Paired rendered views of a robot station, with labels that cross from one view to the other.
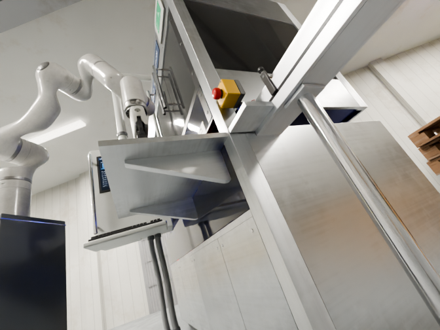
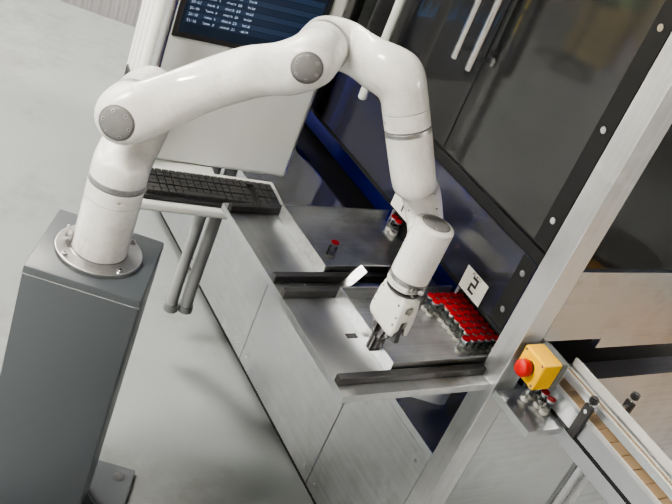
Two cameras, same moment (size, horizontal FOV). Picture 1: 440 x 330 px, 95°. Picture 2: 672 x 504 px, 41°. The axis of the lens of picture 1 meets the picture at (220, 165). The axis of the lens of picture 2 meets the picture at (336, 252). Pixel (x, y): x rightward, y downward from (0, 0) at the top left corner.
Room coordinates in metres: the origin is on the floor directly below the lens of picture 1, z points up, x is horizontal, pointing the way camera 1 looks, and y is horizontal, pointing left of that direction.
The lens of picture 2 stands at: (-0.99, 0.68, 2.02)
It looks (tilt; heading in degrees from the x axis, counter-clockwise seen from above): 30 degrees down; 350
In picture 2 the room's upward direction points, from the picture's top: 23 degrees clockwise
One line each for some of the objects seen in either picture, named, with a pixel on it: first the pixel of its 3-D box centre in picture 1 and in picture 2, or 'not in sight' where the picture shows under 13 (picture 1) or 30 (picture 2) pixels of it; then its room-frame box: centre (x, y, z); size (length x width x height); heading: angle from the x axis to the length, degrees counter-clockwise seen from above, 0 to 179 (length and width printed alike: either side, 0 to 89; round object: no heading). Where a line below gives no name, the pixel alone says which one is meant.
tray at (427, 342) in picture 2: not in sight; (422, 326); (0.74, 0.10, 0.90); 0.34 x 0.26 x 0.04; 119
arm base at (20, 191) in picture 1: (10, 205); (107, 217); (0.70, 0.86, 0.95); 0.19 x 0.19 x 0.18
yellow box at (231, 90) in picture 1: (228, 93); (540, 366); (0.58, -0.12, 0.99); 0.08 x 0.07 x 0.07; 119
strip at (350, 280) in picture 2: not in sight; (336, 278); (0.81, 0.32, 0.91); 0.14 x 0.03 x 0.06; 119
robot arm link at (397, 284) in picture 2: (135, 109); (407, 281); (0.59, 0.23, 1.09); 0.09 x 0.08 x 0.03; 28
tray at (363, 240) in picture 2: not in sight; (357, 241); (1.04, 0.27, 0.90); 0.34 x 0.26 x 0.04; 119
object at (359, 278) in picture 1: (254, 253); (385, 266); (1.76, -0.01, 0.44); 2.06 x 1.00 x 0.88; 29
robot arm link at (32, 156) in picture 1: (23, 164); (136, 126); (0.73, 0.85, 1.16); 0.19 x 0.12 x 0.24; 170
